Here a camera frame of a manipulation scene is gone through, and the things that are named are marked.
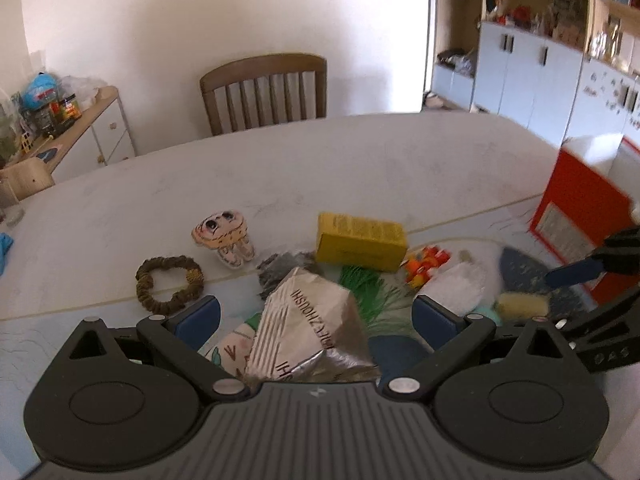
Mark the mint green item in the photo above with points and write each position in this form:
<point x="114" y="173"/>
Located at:
<point x="487" y="315"/>

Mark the dark jars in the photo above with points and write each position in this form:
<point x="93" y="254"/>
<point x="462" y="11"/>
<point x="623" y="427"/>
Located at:
<point x="70" y="107"/>

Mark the red cardboard box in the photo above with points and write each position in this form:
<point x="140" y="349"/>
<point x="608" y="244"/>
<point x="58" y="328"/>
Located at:
<point x="575" y="185"/>

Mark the silver foil packet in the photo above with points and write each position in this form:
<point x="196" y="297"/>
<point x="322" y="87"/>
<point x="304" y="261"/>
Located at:
<point x="310" y="325"/>

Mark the orange and white toy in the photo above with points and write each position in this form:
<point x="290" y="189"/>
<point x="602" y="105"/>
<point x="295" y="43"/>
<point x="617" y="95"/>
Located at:
<point x="422" y="262"/>

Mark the light blue printed table mat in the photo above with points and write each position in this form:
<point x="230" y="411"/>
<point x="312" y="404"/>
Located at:
<point x="60" y="320"/>

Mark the pink cartoon toy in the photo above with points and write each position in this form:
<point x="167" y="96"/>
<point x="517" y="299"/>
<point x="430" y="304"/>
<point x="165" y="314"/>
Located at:
<point x="217" y="227"/>

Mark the grey bag in cabinet niche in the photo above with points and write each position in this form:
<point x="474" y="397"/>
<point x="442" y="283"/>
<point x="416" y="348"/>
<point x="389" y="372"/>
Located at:
<point x="462" y="62"/>

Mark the green grass-like tuft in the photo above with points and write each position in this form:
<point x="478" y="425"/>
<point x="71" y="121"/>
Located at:
<point x="365" y="285"/>

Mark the blue cloth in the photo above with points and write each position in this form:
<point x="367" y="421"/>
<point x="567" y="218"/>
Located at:
<point x="5" y="252"/>

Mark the clear plastic bag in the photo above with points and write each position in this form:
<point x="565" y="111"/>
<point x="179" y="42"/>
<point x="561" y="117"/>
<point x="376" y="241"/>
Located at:
<point x="85" y="87"/>

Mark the brown scrunchie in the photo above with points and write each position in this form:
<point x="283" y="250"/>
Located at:
<point x="145" y="285"/>

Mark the light wooden chair back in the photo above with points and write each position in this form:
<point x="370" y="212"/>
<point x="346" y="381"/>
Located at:
<point x="27" y="177"/>

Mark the brown slatted wooden chair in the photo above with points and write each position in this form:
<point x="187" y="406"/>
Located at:
<point x="260" y="62"/>

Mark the white wood-topped sideboard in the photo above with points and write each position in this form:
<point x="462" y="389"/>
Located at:
<point x="107" y="130"/>

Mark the white and wood wall cabinet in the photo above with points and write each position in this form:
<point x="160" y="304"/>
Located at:
<point x="520" y="80"/>

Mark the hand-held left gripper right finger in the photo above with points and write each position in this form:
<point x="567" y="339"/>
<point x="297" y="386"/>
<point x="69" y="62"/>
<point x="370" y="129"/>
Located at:
<point x="435" y="320"/>

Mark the grey packet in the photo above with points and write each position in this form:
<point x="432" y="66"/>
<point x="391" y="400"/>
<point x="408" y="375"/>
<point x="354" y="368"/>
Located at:
<point x="275" y="272"/>

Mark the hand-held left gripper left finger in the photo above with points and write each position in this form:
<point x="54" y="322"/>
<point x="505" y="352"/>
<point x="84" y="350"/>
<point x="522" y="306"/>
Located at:
<point x="197" y="317"/>

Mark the yellow sponge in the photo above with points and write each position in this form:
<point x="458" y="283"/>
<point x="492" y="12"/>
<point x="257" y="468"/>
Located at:
<point x="520" y="305"/>

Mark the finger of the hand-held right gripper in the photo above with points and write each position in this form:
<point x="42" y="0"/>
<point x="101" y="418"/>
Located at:
<point x="570" y="272"/>
<point x="610" y="335"/>

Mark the white plastic bag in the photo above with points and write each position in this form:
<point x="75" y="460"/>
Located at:
<point x="455" y="285"/>

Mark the yellow box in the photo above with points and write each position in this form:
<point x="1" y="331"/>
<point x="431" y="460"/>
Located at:
<point x="360" y="250"/>

